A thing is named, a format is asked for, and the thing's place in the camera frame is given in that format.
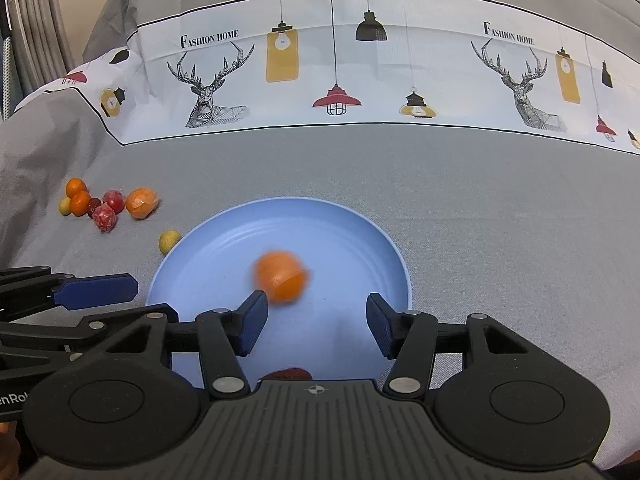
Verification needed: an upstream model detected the blue plate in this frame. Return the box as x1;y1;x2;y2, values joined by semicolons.
146;196;413;391

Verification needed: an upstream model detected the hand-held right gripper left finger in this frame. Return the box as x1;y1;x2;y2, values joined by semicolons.
85;290;269;402

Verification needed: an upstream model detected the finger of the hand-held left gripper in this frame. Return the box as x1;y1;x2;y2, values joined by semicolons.
0;311;132;368
0;266;139;322

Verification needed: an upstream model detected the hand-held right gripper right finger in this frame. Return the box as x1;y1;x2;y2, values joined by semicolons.
366;293;538;395

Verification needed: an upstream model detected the grey curtain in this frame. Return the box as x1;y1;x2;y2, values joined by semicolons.
7;0;76;92

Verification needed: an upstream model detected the yellow green fruit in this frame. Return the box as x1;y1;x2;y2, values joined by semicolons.
158;230;182;256

